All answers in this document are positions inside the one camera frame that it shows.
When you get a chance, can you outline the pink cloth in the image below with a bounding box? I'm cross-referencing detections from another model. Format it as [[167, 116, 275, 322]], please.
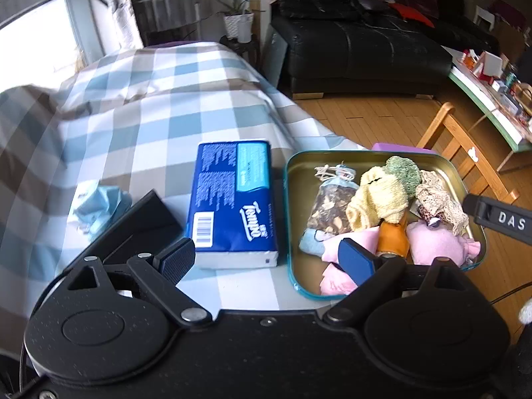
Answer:
[[320, 227, 380, 296]]

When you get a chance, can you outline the orange cloth doll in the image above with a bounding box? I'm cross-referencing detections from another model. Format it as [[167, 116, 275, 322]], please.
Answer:
[[377, 212, 410, 258]]

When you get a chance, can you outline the pink plush toy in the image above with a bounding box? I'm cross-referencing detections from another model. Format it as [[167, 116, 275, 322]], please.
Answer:
[[406, 221, 481, 267]]

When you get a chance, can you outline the light blue small cloth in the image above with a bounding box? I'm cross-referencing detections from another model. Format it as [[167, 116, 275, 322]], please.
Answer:
[[299, 228, 333, 258]]

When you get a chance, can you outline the potpourri sachet bag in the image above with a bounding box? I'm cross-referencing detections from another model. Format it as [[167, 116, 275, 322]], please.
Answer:
[[307, 164, 359, 235]]

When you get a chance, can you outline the yellow plush toy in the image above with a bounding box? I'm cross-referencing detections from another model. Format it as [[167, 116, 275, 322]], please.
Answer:
[[346, 167, 408, 231]]

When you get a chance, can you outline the beige lace cloth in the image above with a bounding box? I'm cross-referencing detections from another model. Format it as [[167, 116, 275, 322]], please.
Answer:
[[416, 170, 469, 236]]

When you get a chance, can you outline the blue face mask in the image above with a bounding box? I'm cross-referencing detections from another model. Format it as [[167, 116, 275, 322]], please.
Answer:
[[69, 182, 133, 240]]

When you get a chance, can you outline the black box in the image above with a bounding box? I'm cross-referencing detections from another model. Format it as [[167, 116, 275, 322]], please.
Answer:
[[64, 190, 185, 270]]

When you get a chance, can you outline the gold metal tin tray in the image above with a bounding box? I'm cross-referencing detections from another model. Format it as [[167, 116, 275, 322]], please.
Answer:
[[284, 150, 486, 300]]

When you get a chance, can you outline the blue Tempo tissue pack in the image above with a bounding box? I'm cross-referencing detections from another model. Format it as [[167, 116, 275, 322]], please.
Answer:
[[187, 140, 279, 269]]

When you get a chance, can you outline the wooden chair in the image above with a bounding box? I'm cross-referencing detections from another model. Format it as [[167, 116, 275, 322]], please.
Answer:
[[416, 102, 520, 204]]

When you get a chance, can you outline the purple mat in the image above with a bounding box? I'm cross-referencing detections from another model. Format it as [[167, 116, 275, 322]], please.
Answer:
[[371, 142, 435, 154]]

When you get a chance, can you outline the white box on table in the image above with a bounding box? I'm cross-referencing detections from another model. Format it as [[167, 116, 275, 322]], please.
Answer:
[[472, 52, 502, 78]]

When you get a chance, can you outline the checkered blue beige tablecloth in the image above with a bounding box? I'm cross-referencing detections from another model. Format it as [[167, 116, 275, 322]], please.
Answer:
[[1, 42, 355, 357]]

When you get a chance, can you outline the red cushion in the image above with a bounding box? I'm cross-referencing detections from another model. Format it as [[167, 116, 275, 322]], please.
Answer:
[[389, 3, 435, 28]]

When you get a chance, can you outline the black leather sofa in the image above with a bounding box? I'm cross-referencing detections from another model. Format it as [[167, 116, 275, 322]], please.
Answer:
[[271, 0, 499, 95]]

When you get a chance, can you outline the patterned curtain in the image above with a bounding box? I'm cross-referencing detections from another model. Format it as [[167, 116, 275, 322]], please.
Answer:
[[108, 0, 143, 50]]

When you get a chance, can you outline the dark wooden plant stand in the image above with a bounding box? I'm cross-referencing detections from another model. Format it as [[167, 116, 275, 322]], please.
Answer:
[[219, 34, 260, 68]]

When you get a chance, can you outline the round side table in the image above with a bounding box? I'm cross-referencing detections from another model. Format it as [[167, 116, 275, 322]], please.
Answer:
[[132, 0, 214, 46]]

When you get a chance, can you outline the white potted plant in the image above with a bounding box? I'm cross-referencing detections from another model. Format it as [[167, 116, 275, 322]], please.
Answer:
[[216, 0, 262, 44]]

